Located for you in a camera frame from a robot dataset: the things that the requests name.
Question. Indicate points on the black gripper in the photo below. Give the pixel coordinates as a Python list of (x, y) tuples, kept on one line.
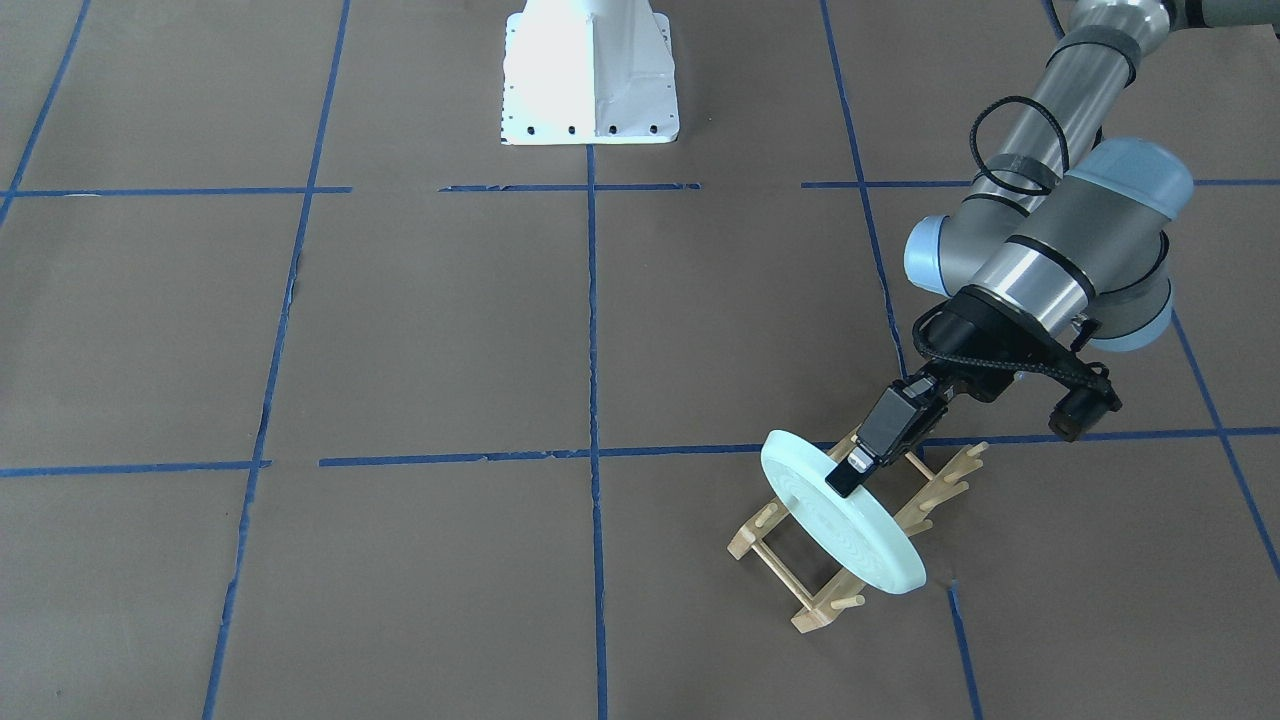
[(978, 348)]

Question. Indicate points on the light green ceramic plate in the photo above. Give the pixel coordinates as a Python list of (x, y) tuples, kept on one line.
[(856, 531)]

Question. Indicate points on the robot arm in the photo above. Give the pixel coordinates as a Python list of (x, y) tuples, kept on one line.
[(1060, 243)]

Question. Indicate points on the wooden plate rack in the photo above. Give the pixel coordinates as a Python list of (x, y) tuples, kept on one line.
[(845, 591)]

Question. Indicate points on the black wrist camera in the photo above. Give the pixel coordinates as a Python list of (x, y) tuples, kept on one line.
[(1091, 394)]

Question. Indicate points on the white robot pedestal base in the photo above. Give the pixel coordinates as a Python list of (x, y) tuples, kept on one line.
[(587, 73)]

